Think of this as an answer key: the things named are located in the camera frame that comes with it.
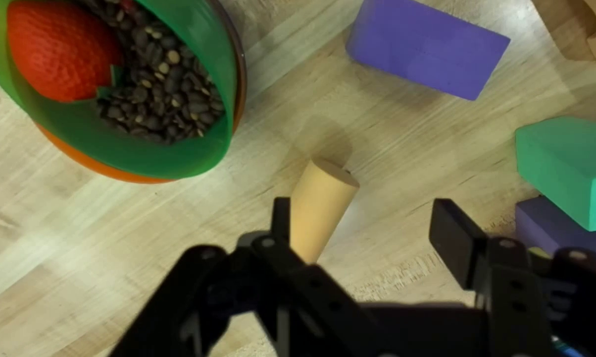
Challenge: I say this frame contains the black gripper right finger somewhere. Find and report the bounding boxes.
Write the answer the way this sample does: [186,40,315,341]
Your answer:
[428,197,596,357]

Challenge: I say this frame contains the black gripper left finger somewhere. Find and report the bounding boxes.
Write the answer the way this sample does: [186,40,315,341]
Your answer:
[111,195,375,357]

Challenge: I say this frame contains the orange cylindrical block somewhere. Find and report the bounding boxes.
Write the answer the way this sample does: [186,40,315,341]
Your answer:
[289,157,363,268]

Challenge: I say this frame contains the purple rectangular block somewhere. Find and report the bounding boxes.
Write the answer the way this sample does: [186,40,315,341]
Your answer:
[347,0,513,103]

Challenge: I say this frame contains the orange bowl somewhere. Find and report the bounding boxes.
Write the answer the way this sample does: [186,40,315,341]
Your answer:
[36,0,250,187]

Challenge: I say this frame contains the coffee beans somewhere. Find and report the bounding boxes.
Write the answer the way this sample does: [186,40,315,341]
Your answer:
[78,0,228,145]

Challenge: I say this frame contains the red ball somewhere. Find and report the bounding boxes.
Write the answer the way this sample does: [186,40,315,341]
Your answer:
[6,0,127,105]

